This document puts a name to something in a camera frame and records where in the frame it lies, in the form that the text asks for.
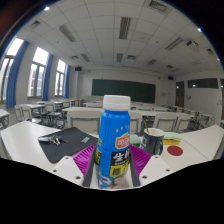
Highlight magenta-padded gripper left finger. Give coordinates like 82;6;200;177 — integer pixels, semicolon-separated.
49;143;100;188

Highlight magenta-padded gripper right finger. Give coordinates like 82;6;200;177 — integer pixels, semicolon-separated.
128;143;174;188

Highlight blue white-capped drink bottle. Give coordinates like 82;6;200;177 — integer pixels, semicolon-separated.
94;94;132;190

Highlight black mouse pad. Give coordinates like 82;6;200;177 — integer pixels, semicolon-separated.
38;126;100;164

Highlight dark blue paper cup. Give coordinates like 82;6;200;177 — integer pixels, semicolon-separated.
139;127;165;157

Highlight flat round red coaster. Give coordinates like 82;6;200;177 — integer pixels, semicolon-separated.
166;145;184;157

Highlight bunch of keys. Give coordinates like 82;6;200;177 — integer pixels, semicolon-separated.
37;133;69;146

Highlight yellow and green sponge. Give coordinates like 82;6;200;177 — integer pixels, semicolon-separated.
162;131;183;146

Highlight group of classroom chairs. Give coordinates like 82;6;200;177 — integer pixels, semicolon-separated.
13;99;224;134

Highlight group of classroom desks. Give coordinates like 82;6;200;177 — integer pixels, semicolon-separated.
0;96;214;129

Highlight dark green chalkboard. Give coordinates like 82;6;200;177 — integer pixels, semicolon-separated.
91;78;157;104

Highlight brown wooden door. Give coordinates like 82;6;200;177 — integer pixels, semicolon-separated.
219;78;224;121
175;80;185;108

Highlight large window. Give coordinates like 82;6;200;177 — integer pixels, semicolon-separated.
0;37;25;103
54;59;67;98
28;46;50;98

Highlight group of ceiling lights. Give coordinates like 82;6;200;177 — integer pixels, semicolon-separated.
29;0;214;68

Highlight dark high wall window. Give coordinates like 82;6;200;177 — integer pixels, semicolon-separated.
187;77;219;89

